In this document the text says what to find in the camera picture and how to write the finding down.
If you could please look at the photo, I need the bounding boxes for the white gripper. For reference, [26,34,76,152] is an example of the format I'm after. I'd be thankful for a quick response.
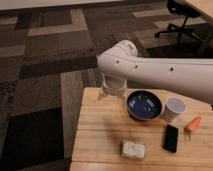
[98,75,127,100]

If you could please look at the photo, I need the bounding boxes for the white sponge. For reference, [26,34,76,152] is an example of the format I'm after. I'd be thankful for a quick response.
[121,140,146,160]

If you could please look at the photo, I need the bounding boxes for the black phone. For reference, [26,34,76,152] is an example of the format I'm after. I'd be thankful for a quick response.
[163,125,178,153]

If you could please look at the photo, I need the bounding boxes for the dark blue ceramic bowl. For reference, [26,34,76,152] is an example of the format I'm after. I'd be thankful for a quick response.
[126,90,163,121]

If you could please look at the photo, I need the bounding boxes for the wooden desk corner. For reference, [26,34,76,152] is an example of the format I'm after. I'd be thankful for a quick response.
[185,0,213,22]

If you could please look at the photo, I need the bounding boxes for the orange carrot toy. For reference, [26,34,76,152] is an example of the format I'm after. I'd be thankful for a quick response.
[184,116,202,134]

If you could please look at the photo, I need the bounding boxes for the black office chair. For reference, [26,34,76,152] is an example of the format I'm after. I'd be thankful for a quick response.
[154,0,209,47]

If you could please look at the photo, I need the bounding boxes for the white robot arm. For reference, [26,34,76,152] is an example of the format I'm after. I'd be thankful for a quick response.
[97,40,213,105]

